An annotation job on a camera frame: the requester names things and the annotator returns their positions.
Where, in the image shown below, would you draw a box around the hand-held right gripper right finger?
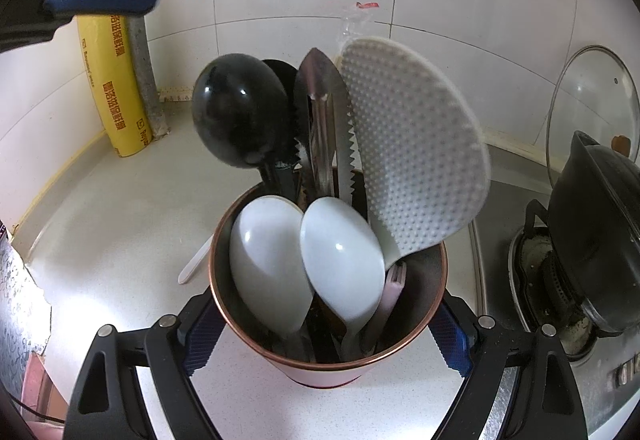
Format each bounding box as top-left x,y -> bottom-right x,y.
427,292 -> 587,440

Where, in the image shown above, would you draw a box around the wooden chopsticks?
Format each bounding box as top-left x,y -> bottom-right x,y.
340,0 -> 381,50

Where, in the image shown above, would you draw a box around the red metal canister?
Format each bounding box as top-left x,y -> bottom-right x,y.
209,182 -> 448,391

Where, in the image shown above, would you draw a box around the steel gas stove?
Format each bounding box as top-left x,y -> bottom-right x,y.
467,140 -> 640,436

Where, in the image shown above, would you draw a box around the translucent plastic spoon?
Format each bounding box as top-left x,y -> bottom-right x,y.
177,235 -> 216,285

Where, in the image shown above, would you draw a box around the black burner grate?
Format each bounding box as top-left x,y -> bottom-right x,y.
515,197 -> 640,341

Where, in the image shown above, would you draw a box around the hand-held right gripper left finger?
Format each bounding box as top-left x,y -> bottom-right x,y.
64,290 -> 228,440

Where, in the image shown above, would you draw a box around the yellow cling wrap roll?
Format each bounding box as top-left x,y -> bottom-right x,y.
75,0 -> 153,159

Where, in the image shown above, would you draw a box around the grey vertical pipe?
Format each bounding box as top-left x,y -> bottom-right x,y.
122,0 -> 168,141

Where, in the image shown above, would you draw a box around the white printed ceramic spoon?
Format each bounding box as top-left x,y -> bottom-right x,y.
299,196 -> 387,363
229,196 -> 316,361

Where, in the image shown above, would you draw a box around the orange handled peeler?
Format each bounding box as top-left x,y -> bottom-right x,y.
292,47 -> 357,205

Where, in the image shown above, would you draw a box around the pink plastic utensil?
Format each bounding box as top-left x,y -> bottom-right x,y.
360,262 -> 408,356

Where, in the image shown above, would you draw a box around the silver patterned foil sheet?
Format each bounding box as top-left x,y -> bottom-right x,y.
0,230 -> 53,401

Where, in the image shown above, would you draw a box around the black pot lid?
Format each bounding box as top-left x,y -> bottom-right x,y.
570,130 -> 640,201

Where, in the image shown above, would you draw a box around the white dimpled rice paddle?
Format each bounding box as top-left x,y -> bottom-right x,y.
337,37 -> 492,271

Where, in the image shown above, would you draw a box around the glass pan lid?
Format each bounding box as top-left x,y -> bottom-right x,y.
545,44 -> 640,193

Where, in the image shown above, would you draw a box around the black measuring spoon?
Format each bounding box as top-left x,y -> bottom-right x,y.
260,58 -> 303,145
191,52 -> 303,211

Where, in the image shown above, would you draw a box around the black clay pot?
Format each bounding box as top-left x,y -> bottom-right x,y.
547,130 -> 640,336

